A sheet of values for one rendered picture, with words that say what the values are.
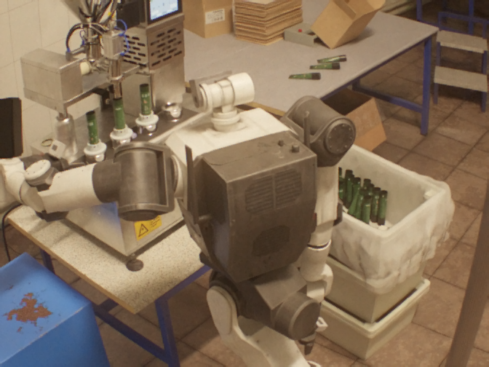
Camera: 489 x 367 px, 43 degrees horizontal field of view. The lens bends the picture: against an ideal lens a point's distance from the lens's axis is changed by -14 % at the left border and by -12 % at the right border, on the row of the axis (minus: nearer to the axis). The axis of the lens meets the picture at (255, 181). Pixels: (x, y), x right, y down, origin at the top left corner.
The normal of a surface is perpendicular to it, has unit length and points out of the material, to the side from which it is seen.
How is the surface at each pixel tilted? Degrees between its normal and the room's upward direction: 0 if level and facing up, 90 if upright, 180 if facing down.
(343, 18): 90
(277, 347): 49
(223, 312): 90
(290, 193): 89
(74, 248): 0
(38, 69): 90
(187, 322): 0
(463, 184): 0
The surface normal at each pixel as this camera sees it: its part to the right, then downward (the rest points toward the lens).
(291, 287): 0.48, -0.38
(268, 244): 0.46, 0.64
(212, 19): 0.53, 0.43
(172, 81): 0.77, 0.31
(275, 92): -0.04, -0.85
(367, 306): -0.73, 0.47
